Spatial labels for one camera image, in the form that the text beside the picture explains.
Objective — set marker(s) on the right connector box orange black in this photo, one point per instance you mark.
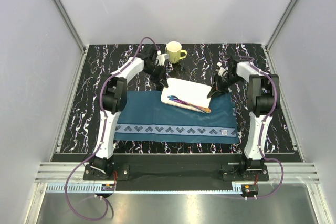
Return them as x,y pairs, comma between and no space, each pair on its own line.
251,190

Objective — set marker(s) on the left connector box black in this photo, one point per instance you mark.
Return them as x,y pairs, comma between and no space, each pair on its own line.
109,187

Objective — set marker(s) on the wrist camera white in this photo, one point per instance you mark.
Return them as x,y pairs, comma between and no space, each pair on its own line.
161,58
220,70

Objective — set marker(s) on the blue cloth placemat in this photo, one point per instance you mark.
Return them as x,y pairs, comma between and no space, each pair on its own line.
146,118

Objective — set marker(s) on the white rectangular plate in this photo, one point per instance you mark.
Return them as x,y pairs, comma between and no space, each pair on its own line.
191,92

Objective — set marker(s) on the right aluminium frame post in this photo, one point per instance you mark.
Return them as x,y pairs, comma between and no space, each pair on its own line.
286,14

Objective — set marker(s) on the left aluminium frame post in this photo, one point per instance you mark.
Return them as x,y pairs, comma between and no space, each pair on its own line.
69,24

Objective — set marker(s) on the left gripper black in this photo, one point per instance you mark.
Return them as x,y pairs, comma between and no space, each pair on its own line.
161,80

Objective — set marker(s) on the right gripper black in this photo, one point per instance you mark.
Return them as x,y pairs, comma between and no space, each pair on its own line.
214,89

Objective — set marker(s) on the blue fork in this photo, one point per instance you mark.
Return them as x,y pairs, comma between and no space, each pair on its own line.
183,102

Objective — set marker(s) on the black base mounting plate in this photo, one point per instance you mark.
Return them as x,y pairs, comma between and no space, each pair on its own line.
227,167

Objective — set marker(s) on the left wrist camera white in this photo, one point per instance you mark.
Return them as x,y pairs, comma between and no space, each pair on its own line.
161,58

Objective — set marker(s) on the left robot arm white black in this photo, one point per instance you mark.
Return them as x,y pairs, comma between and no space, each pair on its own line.
113,99

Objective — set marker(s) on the aluminium front frame rail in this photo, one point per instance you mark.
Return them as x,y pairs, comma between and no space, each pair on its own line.
50,172

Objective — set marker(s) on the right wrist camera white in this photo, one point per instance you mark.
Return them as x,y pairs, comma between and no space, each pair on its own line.
220,70

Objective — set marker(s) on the yellow-green ceramic mug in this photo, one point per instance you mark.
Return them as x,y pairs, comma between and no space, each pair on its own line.
175,52

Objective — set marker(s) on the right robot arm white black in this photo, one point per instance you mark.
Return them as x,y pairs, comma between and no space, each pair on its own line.
262,101

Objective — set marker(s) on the white slotted cable duct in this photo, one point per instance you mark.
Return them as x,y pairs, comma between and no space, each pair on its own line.
96,188

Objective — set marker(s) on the aluminium frame post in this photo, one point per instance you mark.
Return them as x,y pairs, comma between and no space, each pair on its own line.
286,14
69,24

